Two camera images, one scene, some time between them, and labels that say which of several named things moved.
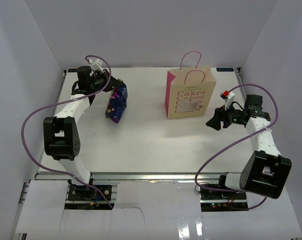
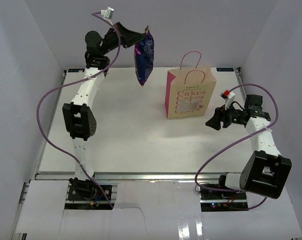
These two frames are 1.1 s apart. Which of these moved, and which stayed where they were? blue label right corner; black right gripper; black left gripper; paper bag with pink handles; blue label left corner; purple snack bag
Moved: black left gripper; purple snack bag
Stayed: blue label right corner; black right gripper; blue label left corner; paper bag with pink handles
